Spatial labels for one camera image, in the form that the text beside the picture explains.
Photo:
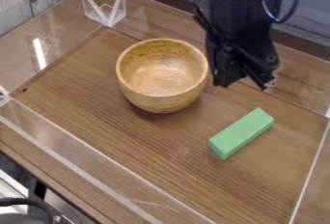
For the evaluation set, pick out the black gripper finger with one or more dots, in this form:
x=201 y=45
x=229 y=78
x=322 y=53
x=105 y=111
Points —
x=223 y=62
x=264 y=80

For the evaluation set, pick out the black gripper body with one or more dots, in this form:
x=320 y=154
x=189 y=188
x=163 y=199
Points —
x=239 y=24

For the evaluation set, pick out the clear acrylic front wall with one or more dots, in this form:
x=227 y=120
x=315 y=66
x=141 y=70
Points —
x=94 y=182

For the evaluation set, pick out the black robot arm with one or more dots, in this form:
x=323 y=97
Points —
x=239 y=46

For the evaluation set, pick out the black metal table bracket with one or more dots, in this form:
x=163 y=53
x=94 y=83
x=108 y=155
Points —
x=41 y=209

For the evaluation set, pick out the brown wooden bowl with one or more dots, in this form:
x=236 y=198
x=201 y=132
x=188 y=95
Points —
x=161 y=74

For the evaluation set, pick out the green rectangular block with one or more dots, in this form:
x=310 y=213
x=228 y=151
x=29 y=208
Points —
x=239 y=133

